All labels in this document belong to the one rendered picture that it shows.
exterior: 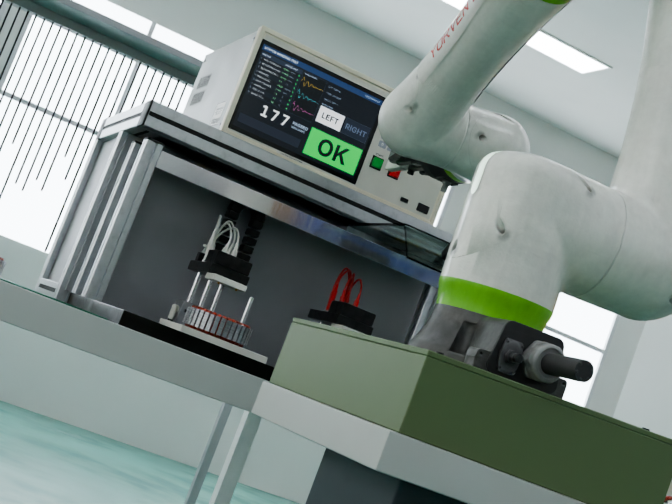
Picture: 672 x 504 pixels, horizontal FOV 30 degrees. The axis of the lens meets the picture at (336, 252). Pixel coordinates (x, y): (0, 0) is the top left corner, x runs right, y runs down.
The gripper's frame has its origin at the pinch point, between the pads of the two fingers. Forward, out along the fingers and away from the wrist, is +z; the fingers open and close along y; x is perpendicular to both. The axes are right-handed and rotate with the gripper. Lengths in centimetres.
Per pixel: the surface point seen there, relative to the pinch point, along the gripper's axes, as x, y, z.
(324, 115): 4.0, -12.6, 9.6
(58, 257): -36, -41, 46
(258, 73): 5.7, -26.6, 9.6
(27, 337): -73, 45, 637
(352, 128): 4.0, -6.8, 9.6
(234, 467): -73, 57, 189
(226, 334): -38.9, -20.2, -8.8
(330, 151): -1.5, -9.1, 9.6
